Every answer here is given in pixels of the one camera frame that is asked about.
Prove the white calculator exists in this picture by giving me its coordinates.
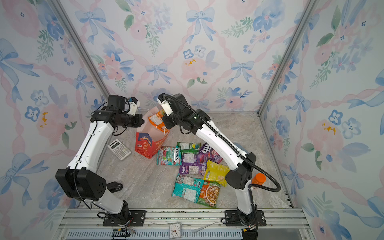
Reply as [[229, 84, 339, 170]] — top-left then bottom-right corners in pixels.
[[108, 139, 132, 161]]

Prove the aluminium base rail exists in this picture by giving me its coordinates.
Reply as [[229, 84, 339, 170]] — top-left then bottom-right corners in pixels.
[[53, 209, 315, 240]]

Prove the black stapler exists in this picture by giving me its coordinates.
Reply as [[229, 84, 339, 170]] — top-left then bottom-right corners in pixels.
[[107, 182, 124, 193]]

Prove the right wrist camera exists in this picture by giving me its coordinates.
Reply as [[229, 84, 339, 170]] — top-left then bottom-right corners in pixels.
[[158, 93, 191, 117]]

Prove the black corrugated cable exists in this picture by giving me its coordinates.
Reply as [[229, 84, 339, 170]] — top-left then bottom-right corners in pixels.
[[161, 93, 282, 193]]

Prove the Fox's mint blossom candy bag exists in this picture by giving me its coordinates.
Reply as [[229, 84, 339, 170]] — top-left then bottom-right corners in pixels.
[[157, 146, 182, 166]]

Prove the yellow snack packet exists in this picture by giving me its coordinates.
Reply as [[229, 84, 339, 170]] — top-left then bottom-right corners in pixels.
[[203, 161, 230, 187]]

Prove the purple snack packet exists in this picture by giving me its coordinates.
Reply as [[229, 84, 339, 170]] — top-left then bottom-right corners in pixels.
[[179, 154, 208, 176]]

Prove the green noodle packet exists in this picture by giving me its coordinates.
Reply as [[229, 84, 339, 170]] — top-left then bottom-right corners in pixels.
[[197, 181, 221, 208]]

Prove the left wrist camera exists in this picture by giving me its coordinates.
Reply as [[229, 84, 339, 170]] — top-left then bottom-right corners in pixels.
[[106, 95, 141, 116]]

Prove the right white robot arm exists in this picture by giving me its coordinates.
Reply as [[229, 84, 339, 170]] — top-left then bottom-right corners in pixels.
[[163, 109, 256, 216]]

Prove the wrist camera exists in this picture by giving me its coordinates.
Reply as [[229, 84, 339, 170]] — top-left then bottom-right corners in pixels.
[[106, 95, 141, 116], [158, 93, 191, 117]]

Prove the orange cap bottle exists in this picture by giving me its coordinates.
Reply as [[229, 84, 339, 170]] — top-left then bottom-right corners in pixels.
[[246, 173, 267, 190]]

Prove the purple Fox's candy bag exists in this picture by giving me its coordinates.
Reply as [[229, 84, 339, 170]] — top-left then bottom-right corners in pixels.
[[199, 143, 223, 164]]

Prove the orange snack packet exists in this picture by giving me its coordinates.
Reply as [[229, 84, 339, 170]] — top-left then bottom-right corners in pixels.
[[149, 110, 169, 135]]

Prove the teal snack packet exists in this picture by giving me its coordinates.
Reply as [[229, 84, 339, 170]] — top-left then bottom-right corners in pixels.
[[172, 174, 204, 203]]

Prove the small white clock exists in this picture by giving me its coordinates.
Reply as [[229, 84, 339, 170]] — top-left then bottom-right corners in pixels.
[[169, 223, 183, 240]]

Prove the green snack packet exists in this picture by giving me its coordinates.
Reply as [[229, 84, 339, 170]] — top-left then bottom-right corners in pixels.
[[177, 142, 201, 155]]

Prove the red paper gift bag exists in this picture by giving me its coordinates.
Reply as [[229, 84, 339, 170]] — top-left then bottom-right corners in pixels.
[[135, 107, 169, 159]]

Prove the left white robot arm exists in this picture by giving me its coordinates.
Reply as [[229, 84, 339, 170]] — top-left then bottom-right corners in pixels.
[[55, 113, 145, 219]]

